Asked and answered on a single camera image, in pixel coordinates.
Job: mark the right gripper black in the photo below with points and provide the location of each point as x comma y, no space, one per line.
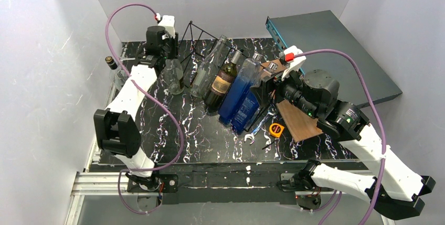
268,86

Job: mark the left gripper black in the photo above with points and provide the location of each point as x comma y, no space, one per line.
167,51

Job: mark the blue square bottle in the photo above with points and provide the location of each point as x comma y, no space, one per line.
238,91
250,104

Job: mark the tall clear glass bottle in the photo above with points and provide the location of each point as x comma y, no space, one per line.
174,76

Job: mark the green wine bottle tan label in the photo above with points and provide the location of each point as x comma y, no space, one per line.
222,82

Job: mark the short clear glass bottle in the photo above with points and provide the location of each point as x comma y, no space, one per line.
207,69

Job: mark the dark-capped clear bottle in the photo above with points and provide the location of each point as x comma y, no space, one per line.
117,75

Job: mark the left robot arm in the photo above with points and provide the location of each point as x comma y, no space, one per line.
115,126

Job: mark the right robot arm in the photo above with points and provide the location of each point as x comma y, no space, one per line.
393,189

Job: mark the silver combination wrench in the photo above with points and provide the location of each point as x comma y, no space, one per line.
251,136

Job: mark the small wrench at back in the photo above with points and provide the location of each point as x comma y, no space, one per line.
128,58

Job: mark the yellow tape measure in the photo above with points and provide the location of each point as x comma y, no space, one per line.
276,130

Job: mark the brown wooden board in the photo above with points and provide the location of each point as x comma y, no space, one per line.
300,126

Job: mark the small black pen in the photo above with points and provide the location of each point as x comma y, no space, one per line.
269,144

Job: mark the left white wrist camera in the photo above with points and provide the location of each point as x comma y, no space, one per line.
167,22

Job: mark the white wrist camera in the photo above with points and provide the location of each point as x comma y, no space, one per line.
167,22
293,58

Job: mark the black wire wine rack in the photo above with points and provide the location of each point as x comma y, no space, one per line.
196,43

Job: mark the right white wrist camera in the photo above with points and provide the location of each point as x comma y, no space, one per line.
293,58

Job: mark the blue-faced network switch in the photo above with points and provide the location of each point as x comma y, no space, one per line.
323,30

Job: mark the aluminium frame rail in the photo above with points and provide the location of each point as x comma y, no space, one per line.
205,182

